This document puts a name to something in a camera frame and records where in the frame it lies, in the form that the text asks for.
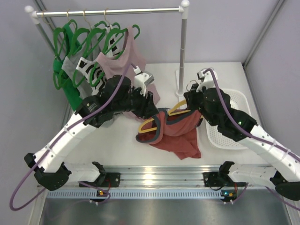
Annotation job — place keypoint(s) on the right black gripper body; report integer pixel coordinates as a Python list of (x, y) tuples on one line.
[(196, 101)]

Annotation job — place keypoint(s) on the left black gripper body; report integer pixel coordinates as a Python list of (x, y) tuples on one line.
[(145, 104)]

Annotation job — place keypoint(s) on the yellow hanger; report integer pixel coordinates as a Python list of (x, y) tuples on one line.
[(155, 121)]

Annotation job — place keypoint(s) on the red tank top blue trim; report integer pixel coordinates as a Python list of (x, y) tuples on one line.
[(177, 134)]

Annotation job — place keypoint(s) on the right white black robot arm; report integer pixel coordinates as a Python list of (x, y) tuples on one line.
[(283, 172)]

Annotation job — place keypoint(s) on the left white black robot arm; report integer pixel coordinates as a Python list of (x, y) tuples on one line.
[(119, 95)]

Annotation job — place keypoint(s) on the pink tank top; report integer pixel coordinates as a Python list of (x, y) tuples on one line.
[(116, 66)]

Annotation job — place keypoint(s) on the black white striped top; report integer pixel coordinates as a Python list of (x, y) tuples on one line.
[(85, 65)]

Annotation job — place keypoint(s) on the green hanger under pink top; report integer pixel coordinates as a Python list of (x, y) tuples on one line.
[(111, 40)]

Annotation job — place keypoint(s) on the grey top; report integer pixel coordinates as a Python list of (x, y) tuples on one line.
[(85, 89)]

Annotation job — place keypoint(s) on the green top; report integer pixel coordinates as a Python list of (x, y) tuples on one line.
[(72, 94)]

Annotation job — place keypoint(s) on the green hanger under striped top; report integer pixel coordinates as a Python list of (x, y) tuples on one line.
[(87, 49)]

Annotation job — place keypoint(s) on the white perforated plastic basket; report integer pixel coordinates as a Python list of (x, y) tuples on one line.
[(238, 101)]

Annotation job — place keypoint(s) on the silver clothes rack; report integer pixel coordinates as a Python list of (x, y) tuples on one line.
[(183, 9)]

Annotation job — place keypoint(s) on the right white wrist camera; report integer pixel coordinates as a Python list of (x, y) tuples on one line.
[(205, 79)]

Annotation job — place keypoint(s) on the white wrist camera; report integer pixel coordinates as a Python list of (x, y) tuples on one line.
[(142, 80), (205, 79)]

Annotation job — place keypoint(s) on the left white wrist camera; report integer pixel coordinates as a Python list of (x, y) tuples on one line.
[(142, 80)]

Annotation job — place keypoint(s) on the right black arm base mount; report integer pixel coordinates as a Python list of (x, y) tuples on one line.
[(216, 180)]

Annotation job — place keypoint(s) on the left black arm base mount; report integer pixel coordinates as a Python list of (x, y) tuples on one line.
[(105, 180)]

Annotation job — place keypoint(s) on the slotted white cable duct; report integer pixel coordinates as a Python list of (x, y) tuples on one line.
[(136, 194)]

